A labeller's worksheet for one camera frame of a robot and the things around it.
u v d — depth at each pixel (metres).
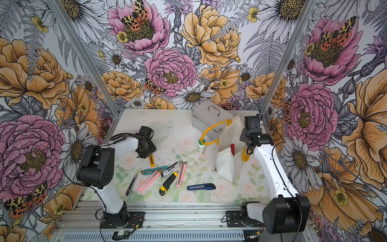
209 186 0.85
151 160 0.94
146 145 0.81
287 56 0.90
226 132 0.90
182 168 0.91
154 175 0.87
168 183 0.85
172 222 0.75
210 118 0.99
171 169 0.91
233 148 1.05
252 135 0.57
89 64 0.92
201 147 0.94
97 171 0.49
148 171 0.89
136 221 0.73
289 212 0.39
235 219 0.74
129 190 0.82
